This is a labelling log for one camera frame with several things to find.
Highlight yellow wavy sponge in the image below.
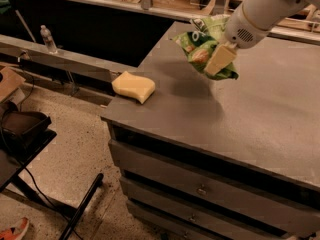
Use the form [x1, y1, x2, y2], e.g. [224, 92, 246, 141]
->
[112, 71, 155, 104]

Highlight black cable on floor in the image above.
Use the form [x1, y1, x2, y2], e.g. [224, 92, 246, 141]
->
[0, 110, 84, 240]

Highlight grey drawer cabinet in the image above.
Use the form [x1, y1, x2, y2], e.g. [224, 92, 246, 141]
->
[100, 21, 320, 240]

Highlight top grey drawer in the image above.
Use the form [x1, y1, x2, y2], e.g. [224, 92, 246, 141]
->
[109, 140, 320, 240]

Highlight grey metal ledge rail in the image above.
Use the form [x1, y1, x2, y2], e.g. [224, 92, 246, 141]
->
[0, 35, 137, 82]

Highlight brown cardboard sheet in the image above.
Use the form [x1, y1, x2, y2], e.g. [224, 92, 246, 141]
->
[0, 67, 25, 104]

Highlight grey drawer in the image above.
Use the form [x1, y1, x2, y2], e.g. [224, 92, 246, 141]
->
[120, 177, 282, 240]
[126, 201, 210, 240]
[109, 140, 320, 240]

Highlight middle grey drawer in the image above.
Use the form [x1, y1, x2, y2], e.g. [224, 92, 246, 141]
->
[120, 177, 282, 240]

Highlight orange white sneaker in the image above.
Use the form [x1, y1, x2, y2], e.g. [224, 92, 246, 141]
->
[0, 217, 29, 240]

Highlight crumpled green snack bag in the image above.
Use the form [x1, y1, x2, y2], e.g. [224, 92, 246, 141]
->
[190, 14, 230, 40]

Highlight bottom grey drawer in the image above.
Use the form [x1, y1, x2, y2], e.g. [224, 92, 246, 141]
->
[126, 201, 210, 240]

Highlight black box on table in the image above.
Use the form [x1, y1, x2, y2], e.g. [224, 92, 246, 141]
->
[1, 111, 51, 149]

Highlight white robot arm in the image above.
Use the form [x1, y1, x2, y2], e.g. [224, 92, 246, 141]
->
[204, 0, 320, 75]

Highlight clear plastic water bottle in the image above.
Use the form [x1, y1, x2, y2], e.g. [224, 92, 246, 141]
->
[40, 25, 58, 54]

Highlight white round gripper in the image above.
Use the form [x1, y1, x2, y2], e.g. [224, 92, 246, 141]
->
[204, 5, 269, 75]

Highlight green rice chip bag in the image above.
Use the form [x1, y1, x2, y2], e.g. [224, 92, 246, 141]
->
[172, 31, 239, 81]

